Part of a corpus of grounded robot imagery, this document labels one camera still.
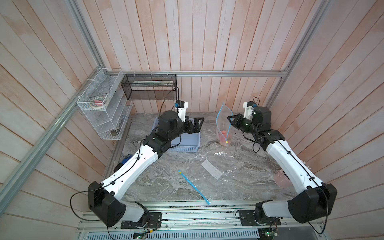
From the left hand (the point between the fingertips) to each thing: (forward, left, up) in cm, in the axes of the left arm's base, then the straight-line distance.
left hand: (196, 120), depth 71 cm
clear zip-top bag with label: (-12, -11, -35) cm, 39 cm away
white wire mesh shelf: (+3, +46, -6) cm, 46 cm away
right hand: (+6, -16, -3) cm, 18 cm away
